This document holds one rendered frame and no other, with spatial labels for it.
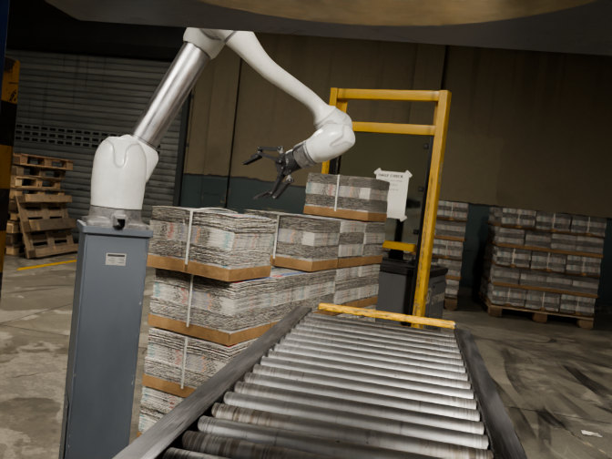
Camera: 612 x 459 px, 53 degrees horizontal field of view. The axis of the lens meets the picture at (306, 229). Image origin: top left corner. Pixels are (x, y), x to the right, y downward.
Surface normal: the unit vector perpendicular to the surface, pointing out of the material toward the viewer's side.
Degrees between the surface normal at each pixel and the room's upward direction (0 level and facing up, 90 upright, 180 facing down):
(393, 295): 90
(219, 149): 90
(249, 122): 90
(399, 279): 90
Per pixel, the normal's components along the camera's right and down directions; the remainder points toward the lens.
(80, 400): 0.42, 0.10
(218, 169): -0.18, 0.04
